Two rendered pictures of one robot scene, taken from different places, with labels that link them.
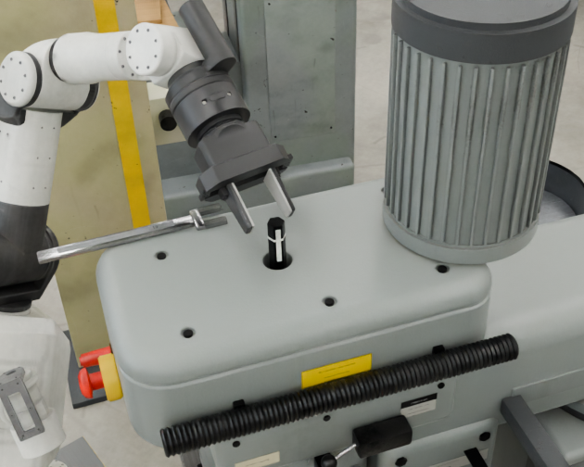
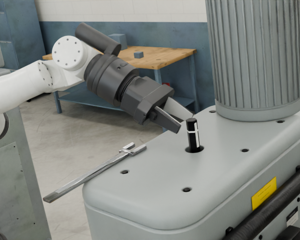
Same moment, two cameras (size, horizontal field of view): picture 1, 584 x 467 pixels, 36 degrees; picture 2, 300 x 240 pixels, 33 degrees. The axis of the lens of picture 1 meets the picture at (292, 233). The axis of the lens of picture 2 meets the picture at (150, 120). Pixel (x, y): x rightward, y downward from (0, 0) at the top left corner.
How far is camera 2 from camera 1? 0.62 m
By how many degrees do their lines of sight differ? 31
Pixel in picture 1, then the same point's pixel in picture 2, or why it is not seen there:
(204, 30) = (98, 34)
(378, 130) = (54, 223)
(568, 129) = not seen: hidden behind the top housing
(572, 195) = not seen: hidden behind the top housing
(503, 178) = (295, 55)
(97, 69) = (24, 88)
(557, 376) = not seen: outside the picture
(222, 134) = (136, 84)
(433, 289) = (287, 128)
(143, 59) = (69, 57)
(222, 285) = (179, 167)
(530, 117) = not seen: outside the picture
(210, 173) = (144, 102)
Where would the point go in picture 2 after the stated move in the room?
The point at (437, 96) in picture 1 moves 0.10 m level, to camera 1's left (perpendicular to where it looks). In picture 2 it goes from (257, 13) to (217, 23)
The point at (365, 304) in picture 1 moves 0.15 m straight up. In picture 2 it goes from (264, 144) to (259, 68)
